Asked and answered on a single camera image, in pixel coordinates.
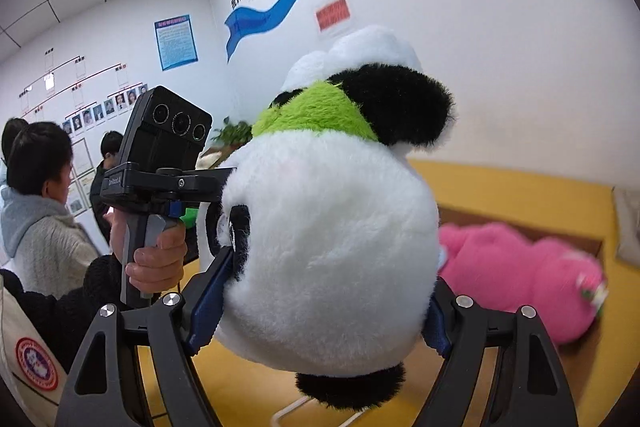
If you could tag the wall photo chart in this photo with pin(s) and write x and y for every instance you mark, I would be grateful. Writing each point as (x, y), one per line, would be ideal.
(85, 107)

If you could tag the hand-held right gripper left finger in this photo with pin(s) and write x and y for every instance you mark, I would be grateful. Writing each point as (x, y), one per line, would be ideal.
(212, 302)

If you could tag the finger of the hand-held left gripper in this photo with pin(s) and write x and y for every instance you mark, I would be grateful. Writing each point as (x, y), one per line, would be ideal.
(210, 182)

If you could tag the pink plush toy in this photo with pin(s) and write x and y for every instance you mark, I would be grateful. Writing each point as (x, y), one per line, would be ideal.
(510, 272)

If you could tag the person's left hand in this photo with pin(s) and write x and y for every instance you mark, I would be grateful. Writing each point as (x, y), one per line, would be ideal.
(160, 264)

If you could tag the white jacket with red badge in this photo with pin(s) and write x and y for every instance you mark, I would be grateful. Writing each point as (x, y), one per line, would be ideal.
(20, 382)

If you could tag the framed wall certificates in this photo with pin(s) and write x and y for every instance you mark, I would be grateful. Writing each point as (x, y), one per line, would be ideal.
(80, 177)

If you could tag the panda plush toy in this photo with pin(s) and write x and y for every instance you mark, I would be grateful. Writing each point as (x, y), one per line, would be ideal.
(325, 232)

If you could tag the red wall notice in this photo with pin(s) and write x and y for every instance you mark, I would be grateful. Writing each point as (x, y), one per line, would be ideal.
(332, 14)

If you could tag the blue wall poster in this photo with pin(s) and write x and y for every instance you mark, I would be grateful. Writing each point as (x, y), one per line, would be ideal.
(175, 42)

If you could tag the white plush toy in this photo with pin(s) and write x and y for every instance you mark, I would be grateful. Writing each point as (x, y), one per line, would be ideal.
(627, 227)

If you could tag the green potted plant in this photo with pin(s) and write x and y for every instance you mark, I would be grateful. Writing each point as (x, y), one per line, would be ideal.
(232, 132)

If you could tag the person's left forearm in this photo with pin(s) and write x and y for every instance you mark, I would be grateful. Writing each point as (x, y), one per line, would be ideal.
(65, 312)

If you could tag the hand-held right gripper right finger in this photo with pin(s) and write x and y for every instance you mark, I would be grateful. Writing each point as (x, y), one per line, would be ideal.
(437, 332)

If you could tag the brown cardboard box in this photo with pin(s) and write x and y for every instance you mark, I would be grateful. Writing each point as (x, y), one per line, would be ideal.
(585, 357)

